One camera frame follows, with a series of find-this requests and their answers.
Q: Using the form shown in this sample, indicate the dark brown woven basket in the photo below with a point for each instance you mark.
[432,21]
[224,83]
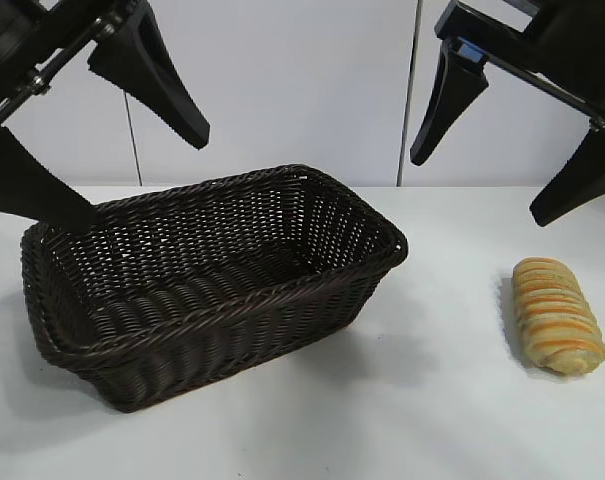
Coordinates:
[222,325]

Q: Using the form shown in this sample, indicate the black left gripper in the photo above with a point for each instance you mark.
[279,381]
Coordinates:
[17,45]

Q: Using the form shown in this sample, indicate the long striped bread roll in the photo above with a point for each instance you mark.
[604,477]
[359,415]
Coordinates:
[557,315]

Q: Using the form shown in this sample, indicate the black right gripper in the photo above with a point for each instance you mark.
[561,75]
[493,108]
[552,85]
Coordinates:
[577,45]

